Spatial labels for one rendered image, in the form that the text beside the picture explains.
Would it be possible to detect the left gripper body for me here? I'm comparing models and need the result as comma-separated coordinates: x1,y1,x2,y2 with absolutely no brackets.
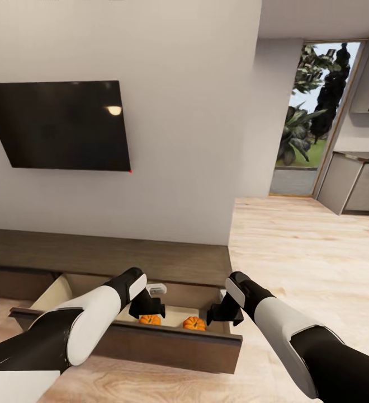
129,294,161,317

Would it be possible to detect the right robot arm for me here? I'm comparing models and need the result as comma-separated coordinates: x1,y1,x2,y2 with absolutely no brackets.
206,271,369,403

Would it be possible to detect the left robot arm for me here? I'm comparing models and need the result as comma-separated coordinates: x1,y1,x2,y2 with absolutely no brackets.
0,267,167,403

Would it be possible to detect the pumpkin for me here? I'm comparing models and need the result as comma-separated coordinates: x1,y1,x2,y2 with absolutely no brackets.
183,316,206,331
139,315,161,325

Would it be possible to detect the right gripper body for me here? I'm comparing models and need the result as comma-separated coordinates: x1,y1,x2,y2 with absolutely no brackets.
211,299,244,322

